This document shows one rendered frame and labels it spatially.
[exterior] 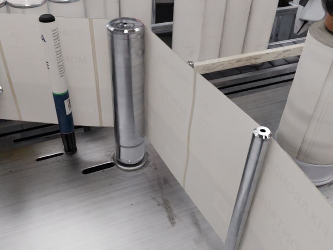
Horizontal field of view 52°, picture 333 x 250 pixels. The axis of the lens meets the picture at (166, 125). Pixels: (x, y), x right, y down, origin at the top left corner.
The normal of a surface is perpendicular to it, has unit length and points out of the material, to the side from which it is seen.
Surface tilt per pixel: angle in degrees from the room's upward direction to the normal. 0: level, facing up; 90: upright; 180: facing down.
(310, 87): 92
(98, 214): 0
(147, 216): 0
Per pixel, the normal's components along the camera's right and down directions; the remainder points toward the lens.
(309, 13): -0.80, -0.16
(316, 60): -0.89, 0.26
